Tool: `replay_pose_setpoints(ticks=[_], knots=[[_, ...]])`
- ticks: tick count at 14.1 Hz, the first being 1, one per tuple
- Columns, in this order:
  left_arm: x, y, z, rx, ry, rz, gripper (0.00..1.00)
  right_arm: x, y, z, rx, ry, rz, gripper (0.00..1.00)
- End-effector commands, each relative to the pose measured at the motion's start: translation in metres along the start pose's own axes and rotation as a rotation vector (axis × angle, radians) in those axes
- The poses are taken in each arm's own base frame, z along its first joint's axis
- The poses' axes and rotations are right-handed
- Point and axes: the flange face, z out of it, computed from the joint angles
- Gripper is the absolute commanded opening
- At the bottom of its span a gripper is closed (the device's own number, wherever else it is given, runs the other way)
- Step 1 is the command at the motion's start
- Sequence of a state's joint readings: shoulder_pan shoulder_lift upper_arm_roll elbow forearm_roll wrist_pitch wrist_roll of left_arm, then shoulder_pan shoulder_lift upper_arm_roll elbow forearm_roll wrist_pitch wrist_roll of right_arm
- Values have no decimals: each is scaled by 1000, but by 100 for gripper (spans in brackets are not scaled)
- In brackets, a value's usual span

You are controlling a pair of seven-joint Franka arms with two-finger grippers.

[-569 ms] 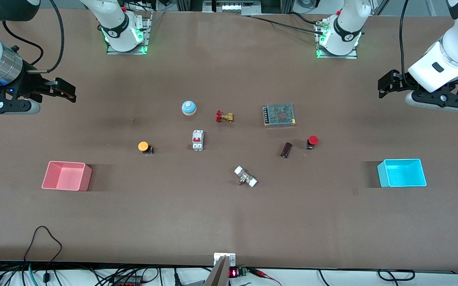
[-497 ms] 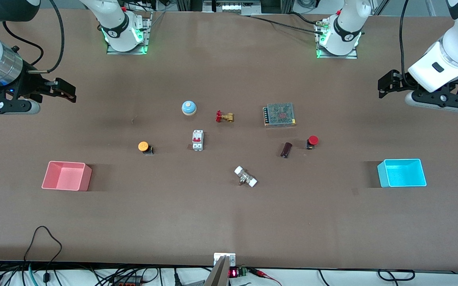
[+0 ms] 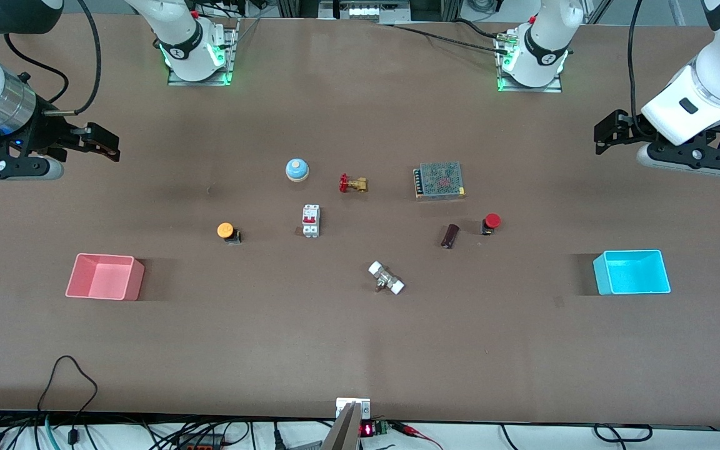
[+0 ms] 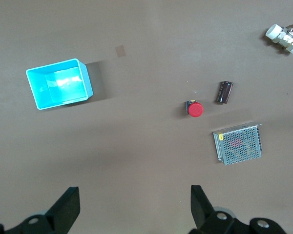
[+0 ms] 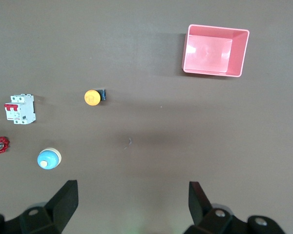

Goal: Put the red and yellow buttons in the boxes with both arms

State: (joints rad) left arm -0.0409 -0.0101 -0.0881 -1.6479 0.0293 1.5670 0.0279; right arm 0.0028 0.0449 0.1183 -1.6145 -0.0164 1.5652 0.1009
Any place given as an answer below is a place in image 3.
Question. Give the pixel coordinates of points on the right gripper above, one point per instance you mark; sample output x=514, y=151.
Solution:
x=45, y=132

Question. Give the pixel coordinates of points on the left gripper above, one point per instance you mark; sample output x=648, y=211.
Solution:
x=624, y=127

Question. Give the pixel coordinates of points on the red push button switch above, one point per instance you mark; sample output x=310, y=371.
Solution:
x=492, y=220

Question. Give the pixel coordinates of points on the yellow push button switch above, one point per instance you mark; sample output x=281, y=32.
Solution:
x=225, y=229

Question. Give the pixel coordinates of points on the pink plastic box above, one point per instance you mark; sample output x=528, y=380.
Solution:
x=100, y=278

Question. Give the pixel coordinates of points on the cyan plastic box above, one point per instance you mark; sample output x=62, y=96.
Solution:
x=632, y=275

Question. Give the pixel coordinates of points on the metal mesh power supply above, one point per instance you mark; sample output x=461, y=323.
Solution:
x=440, y=180

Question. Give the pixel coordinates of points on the dark brown capacitor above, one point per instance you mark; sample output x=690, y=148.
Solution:
x=450, y=235

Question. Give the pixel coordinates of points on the blue service bell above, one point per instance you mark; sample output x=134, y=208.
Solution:
x=297, y=169

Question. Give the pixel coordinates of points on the white circuit breaker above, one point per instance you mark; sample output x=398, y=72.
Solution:
x=310, y=220

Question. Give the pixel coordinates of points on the metal fitting with white caps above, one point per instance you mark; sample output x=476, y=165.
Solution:
x=386, y=278

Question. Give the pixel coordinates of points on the black orange power strip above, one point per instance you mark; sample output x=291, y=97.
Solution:
x=200, y=442

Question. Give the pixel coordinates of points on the red clip lead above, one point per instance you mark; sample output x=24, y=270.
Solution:
x=416, y=431

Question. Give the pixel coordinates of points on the red digit display module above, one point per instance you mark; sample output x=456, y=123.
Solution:
x=369, y=429

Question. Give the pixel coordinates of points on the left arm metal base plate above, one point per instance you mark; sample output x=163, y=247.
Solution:
x=554, y=87

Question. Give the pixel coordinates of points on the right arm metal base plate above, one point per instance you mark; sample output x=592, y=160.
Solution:
x=230, y=53

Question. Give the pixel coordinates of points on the aluminium frame rack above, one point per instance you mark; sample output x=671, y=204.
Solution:
x=366, y=9

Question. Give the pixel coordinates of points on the silver camera mount bracket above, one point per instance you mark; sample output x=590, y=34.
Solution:
x=342, y=405

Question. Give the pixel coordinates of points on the grey camera mount pole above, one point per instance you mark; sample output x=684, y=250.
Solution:
x=344, y=431

